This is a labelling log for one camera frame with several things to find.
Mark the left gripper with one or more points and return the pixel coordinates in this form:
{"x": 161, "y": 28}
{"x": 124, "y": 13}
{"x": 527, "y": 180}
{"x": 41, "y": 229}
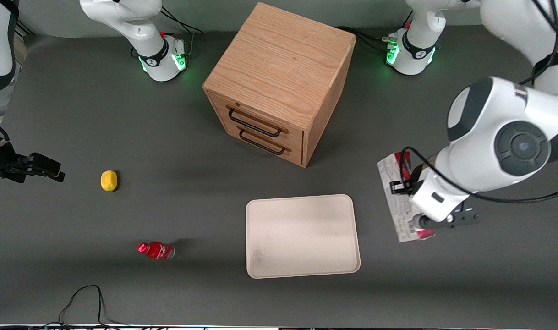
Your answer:
{"x": 417, "y": 179}

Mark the red cookie box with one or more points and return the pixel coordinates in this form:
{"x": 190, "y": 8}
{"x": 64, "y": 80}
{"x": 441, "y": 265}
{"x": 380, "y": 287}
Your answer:
{"x": 398, "y": 215}

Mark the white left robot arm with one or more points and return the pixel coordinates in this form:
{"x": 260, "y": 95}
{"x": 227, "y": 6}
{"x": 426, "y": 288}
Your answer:
{"x": 512, "y": 137}

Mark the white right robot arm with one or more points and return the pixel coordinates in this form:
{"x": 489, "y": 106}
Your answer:
{"x": 137, "y": 27}

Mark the beige rectangular tray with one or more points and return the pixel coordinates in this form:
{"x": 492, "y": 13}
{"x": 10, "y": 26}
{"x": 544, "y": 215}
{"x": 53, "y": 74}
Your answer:
{"x": 302, "y": 236}

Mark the yellow lemon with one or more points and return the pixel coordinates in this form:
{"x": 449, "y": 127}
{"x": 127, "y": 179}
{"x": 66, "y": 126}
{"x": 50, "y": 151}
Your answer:
{"x": 108, "y": 180}

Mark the red soda bottle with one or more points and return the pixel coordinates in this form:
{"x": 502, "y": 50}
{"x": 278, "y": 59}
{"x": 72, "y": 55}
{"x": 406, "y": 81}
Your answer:
{"x": 157, "y": 250}

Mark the wooden drawer front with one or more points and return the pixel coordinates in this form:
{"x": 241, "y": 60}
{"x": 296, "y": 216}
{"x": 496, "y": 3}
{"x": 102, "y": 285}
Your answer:
{"x": 265, "y": 140}
{"x": 260, "y": 120}

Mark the wooden drawer cabinet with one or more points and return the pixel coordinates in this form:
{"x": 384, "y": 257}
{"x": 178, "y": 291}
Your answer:
{"x": 283, "y": 59}

